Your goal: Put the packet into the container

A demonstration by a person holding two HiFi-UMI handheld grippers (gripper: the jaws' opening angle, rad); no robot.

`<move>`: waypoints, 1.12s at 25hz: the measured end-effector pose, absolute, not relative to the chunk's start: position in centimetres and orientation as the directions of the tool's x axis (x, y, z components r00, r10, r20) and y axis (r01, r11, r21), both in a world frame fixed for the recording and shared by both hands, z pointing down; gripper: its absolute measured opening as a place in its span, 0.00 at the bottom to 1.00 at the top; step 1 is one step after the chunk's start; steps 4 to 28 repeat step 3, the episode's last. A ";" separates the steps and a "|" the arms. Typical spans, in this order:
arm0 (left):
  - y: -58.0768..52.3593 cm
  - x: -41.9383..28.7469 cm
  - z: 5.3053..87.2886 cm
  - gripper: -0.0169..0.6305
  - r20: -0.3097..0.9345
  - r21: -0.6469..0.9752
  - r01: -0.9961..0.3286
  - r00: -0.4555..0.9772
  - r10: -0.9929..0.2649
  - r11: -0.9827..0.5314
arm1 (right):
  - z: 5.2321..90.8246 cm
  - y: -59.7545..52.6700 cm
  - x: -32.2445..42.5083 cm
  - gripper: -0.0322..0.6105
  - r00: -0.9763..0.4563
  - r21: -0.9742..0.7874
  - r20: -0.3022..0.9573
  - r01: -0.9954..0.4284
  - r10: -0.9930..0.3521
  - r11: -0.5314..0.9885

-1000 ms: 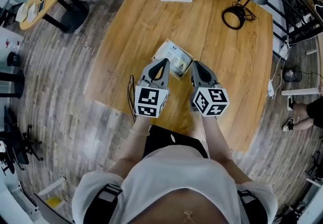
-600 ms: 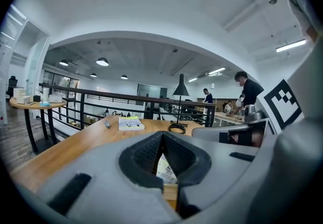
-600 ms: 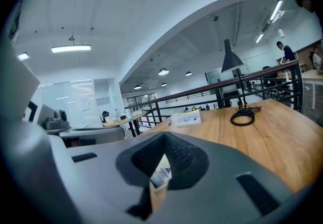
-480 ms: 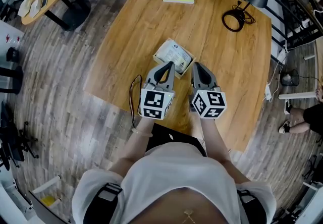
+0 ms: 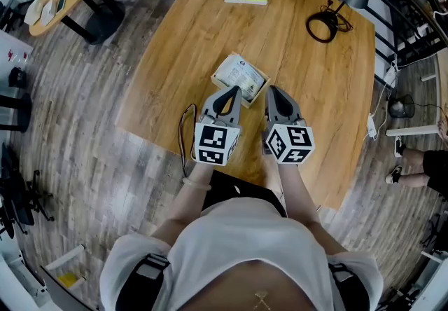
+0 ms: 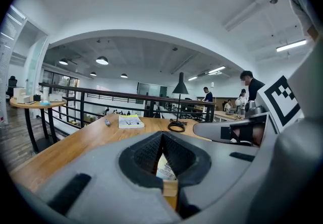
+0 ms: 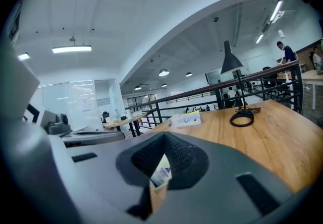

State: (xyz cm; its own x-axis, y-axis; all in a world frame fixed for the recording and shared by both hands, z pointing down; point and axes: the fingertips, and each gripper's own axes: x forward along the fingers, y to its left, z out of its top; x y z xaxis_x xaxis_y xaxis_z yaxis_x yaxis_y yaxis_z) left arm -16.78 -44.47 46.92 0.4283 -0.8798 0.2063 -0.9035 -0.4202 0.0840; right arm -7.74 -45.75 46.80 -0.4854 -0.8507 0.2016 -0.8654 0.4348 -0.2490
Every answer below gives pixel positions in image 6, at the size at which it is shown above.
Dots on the ceiling tube light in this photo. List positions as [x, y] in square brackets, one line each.
[192, 78]
[216, 69]
[291, 45]

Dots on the cardboard box with label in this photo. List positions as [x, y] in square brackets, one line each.
[169, 190]

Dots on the small grey blue device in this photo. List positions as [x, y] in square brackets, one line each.
[108, 122]

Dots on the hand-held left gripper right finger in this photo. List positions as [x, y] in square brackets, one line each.
[222, 172]

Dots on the person's right hand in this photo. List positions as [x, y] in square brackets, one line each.
[257, 134]

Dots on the black desk lamp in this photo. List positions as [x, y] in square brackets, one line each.
[180, 88]

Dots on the white plastic bag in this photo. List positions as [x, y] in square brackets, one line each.
[166, 170]

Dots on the round pendant ceiling lamp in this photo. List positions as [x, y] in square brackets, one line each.
[93, 74]
[102, 60]
[124, 76]
[63, 61]

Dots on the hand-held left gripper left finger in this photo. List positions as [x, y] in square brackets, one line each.
[101, 192]

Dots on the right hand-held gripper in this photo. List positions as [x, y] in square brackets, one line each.
[280, 104]

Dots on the black rectangular block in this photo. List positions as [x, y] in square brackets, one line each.
[37, 97]

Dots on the wooden table white legs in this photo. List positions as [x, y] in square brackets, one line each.
[75, 142]

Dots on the light blue cloth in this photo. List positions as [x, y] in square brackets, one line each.
[45, 103]

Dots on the dark smartphone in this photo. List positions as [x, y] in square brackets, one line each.
[30, 102]

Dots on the round wooden table black legs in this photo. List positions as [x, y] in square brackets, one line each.
[58, 105]

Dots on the yellow white book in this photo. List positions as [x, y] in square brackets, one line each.
[131, 122]

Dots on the black metal railing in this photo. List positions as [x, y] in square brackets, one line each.
[82, 109]

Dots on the black office chair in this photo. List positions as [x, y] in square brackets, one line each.
[11, 85]

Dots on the wooden desk white legs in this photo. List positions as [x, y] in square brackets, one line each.
[227, 116]

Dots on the white cylinder container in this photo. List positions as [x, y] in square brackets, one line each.
[46, 94]

